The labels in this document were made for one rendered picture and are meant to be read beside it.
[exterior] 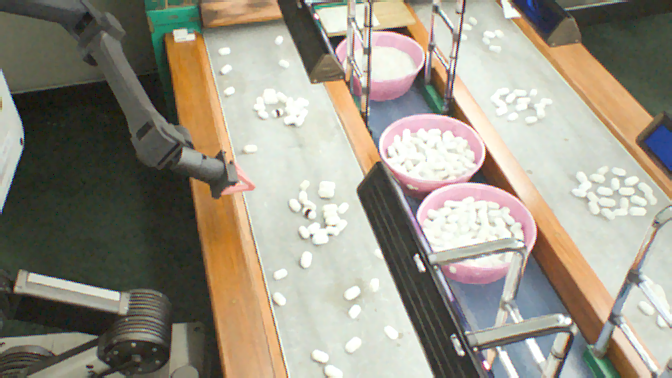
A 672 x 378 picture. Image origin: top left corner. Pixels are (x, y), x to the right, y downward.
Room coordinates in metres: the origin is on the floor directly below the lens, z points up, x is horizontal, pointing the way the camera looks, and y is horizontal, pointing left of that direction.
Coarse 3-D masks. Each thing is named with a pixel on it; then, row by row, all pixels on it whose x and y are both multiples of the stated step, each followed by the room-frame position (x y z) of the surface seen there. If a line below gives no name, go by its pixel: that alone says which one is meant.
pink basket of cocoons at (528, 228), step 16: (448, 192) 1.23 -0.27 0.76; (464, 192) 1.24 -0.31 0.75; (480, 192) 1.23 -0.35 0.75; (496, 192) 1.22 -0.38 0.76; (432, 208) 1.19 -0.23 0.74; (512, 208) 1.18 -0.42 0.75; (528, 224) 1.12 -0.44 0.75; (528, 240) 1.08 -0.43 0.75; (448, 272) 1.03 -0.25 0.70; (464, 272) 1.00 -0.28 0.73; (480, 272) 0.99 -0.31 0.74; (496, 272) 1.00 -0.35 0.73
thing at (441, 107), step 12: (432, 12) 1.74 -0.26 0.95; (456, 12) 1.59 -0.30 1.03; (432, 24) 1.73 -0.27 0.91; (456, 24) 1.59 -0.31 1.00; (432, 36) 1.73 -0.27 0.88; (456, 36) 1.59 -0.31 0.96; (432, 48) 1.72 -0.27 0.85; (456, 48) 1.58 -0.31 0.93; (432, 60) 1.73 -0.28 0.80; (444, 60) 1.66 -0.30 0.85; (456, 60) 1.58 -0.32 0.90; (432, 72) 1.73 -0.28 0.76; (420, 84) 1.76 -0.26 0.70; (432, 84) 1.73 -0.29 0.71; (432, 96) 1.67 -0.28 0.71; (444, 96) 1.59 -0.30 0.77; (432, 108) 1.66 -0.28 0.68; (444, 108) 1.59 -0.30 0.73
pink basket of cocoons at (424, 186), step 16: (400, 128) 1.48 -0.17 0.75; (432, 128) 1.50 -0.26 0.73; (448, 128) 1.49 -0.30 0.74; (464, 128) 1.47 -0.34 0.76; (384, 144) 1.41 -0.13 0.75; (480, 144) 1.40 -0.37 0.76; (384, 160) 1.33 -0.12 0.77; (480, 160) 1.34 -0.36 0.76; (400, 176) 1.29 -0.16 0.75; (464, 176) 1.27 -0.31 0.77; (416, 192) 1.28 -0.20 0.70; (432, 192) 1.27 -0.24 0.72
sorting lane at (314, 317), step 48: (240, 48) 1.89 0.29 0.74; (288, 48) 1.89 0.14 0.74; (240, 96) 1.64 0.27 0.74; (288, 96) 1.64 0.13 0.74; (240, 144) 1.43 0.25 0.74; (288, 144) 1.43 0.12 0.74; (336, 144) 1.43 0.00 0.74; (288, 192) 1.24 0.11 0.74; (336, 192) 1.24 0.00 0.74; (288, 240) 1.09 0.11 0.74; (336, 240) 1.09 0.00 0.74; (288, 288) 0.95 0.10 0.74; (336, 288) 0.95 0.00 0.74; (384, 288) 0.95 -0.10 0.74; (288, 336) 0.83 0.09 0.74; (336, 336) 0.83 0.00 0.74; (384, 336) 0.83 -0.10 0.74
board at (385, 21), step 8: (392, 0) 2.12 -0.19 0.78; (400, 0) 2.12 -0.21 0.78; (376, 8) 2.07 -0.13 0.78; (384, 8) 2.07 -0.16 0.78; (392, 8) 2.07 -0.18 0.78; (400, 8) 2.07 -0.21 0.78; (376, 16) 2.02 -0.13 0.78; (384, 16) 2.02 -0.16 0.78; (392, 16) 2.02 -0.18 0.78; (400, 16) 2.02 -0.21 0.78; (408, 16) 2.02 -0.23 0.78; (384, 24) 1.97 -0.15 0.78; (392, 24) 1.97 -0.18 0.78; (400, 24) 1.98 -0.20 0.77; (408, 24) 1.98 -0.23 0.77; (336, 32) 1.92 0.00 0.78; (344, 32) 1.93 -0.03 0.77
